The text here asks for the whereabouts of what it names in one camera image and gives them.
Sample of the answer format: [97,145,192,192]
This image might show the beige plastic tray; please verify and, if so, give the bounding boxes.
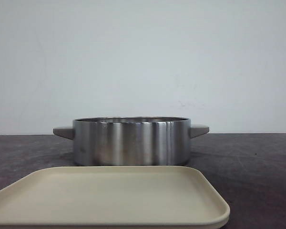
[0,166,230,229]

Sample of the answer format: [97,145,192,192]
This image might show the stainless steel pot grey handles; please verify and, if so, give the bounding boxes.
[53,116,209,166]

